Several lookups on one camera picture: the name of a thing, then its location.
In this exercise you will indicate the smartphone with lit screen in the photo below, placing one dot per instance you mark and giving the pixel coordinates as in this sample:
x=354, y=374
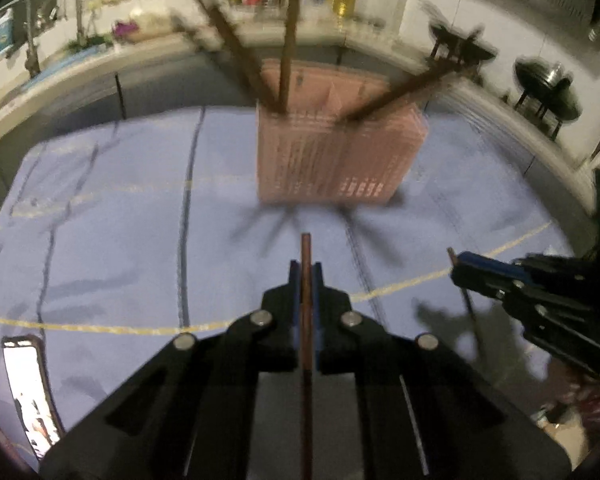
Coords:
x=27, y=390

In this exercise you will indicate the blue checked tablecloth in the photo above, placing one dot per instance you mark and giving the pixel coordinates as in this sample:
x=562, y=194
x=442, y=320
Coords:
x=130, y=240

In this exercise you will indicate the pink perforated plastic basket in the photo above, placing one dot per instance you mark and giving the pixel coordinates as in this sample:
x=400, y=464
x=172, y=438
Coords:
x=320, y=160

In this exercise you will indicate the black wok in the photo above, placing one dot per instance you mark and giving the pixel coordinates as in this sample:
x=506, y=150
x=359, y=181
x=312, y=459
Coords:
x=460, y=47

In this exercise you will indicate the grey kitchen cabinets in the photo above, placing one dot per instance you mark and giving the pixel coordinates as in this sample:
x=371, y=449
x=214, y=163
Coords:
x=180, y=85

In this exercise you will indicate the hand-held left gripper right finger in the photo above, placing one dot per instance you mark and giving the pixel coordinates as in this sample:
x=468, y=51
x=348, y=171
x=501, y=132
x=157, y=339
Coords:
x=318, y=320

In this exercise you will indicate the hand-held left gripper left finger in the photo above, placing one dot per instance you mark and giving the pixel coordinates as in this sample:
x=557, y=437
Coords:
x=293, y=320

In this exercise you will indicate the dark wooden chopstick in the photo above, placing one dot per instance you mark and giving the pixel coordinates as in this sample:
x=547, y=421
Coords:
x=235, y=50
x=306, y=285
x=289, y=45
x=410, y=91

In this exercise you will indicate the green leafy vegetables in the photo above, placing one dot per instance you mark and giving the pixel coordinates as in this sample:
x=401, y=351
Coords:
x=92, y=42

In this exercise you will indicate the short steel faucet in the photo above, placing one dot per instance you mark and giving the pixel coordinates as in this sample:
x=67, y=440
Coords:
x=31, y=55

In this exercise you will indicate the tall curved steel faucet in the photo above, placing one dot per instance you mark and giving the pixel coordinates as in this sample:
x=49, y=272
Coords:
x=80, y=25

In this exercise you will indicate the purple vegetable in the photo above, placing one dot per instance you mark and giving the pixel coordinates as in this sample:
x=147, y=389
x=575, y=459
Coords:
x=126, y=29

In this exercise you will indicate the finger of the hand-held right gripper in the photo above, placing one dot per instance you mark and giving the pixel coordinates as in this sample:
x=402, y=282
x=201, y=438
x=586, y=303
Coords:
x=485, y=264
x=480, y=285

